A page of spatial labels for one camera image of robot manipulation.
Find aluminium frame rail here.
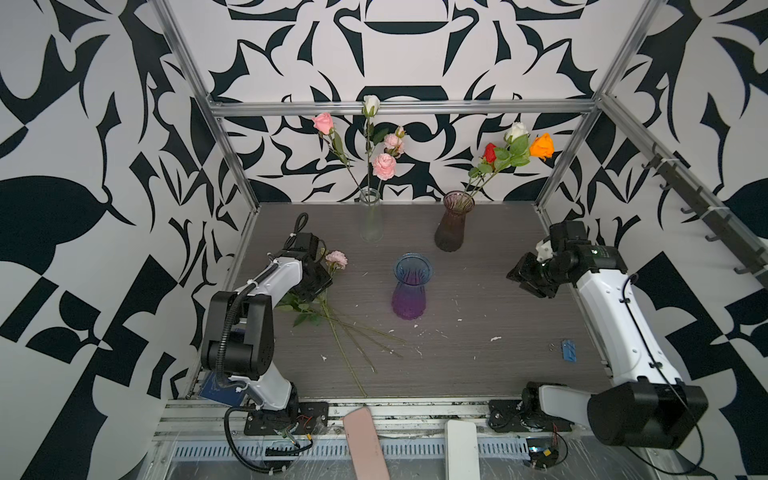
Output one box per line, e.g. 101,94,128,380
209,99,595,117

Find dark red glass vase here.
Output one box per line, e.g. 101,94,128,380
434,191,475,252

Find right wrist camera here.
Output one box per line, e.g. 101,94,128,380
535,239,554,263

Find red rose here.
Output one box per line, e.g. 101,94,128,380
466,143,497,196

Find blue purple glass vase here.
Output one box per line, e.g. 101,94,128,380
391,253,433,320

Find wall hook rack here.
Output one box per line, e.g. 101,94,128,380
641,142,768,277

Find white rose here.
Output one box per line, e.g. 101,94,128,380
476,122,530,193
362,95,381,189

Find white flat paddle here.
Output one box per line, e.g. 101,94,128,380
445,420,480,480

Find small circuit board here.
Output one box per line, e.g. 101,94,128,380
523,433,569,470

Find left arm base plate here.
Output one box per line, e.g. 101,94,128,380
244,402,330,436

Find orange rose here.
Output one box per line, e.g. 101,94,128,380
529,133,554,161

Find pink flat paddle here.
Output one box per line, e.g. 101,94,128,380
343,407,390,480

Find small blue object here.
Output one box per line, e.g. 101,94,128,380
561,339,578,363

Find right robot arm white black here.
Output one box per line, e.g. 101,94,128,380
507,221,709,453

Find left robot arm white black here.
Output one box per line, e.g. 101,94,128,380
200,212,332,475

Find pink rose single stem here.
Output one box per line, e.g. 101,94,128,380
312,112,360,189

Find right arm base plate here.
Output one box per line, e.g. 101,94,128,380
487,399,573,433

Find clear glass vase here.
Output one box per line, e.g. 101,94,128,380
358,187,383,243

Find pink carnation stem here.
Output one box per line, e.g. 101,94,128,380
278,250,409,397

